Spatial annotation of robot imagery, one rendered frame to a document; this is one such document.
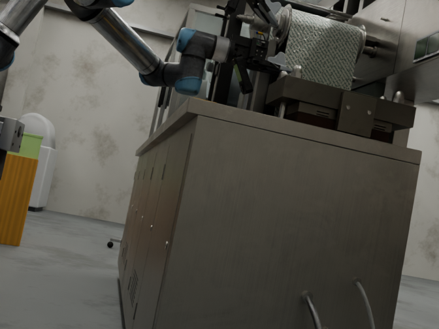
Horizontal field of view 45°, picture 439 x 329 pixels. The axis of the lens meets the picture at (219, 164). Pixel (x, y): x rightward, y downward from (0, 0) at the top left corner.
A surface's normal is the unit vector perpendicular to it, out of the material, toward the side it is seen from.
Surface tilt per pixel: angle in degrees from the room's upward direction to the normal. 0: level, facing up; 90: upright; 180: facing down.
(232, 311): 90
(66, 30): 90
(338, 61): 90
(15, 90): 90
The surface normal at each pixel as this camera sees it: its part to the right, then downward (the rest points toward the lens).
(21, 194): 0.32, 0.00
